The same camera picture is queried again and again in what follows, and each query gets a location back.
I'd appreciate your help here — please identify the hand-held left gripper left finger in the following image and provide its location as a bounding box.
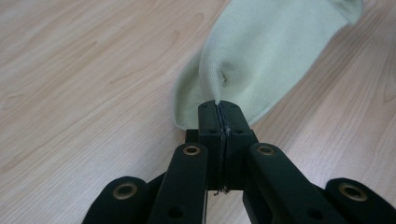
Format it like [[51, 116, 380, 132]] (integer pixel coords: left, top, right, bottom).
[[185, 99, 226, 191]]

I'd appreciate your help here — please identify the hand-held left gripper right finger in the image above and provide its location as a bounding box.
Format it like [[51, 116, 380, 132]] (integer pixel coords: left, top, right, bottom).
[[219, 99, 260, 191]]

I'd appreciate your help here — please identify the light green cloth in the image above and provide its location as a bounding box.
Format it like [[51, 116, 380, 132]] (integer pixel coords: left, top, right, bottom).
[[173, 0, 365, 132]]

